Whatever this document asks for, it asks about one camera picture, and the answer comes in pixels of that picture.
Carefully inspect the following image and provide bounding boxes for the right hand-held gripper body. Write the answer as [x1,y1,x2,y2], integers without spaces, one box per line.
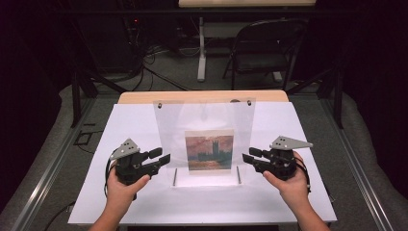
[260,135,314,181]

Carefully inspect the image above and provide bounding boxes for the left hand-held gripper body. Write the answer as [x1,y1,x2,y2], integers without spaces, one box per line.
[109,138,151,187]

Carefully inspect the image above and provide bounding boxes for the clear acrylic photo frame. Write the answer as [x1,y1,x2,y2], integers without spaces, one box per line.
[152,97,257,189]

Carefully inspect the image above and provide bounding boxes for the painting print photo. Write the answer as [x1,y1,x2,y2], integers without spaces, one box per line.
[184,128,235,176]

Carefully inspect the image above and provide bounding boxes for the person's left hand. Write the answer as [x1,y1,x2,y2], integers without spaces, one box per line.
[106,163,151,210]

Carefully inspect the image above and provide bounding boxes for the person's right hand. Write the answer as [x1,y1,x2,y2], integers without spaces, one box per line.
[263,149,312,210]

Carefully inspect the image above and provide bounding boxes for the white board mat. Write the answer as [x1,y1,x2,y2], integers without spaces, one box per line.
[67,101,338,225]

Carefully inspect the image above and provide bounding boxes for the light wooden table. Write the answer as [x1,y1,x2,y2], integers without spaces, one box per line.
[117,90,290,105]

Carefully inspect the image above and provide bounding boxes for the black metal stand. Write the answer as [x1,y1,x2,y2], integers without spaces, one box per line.
[287,65,344,130]
[70,68,129,129]

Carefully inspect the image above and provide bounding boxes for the black folding chair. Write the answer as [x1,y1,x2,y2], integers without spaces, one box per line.
[222,18,309,90]

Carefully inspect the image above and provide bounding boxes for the white-legged desk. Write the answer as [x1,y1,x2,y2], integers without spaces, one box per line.
[178,0,317,83]

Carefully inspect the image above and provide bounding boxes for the black equipment with red light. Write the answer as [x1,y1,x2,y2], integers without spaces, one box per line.
[123,13,152,46]

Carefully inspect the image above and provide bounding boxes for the left hand-held gripper cable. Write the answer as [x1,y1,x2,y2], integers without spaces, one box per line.
[103,148,120,198]

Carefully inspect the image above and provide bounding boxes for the hand-held gripper cable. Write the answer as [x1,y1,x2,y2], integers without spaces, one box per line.
[103,148,120,198]
[296,156,312,194]

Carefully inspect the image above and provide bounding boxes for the right hand-held gripper cable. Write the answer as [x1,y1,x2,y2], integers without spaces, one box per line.
[296,156,312,194]

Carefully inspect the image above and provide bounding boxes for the aluminium rail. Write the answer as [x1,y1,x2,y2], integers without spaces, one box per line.
[11,95,97,231]
[320,95,394,231]

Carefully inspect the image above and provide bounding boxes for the black floor cables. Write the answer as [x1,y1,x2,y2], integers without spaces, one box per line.
[126,44,193,92]

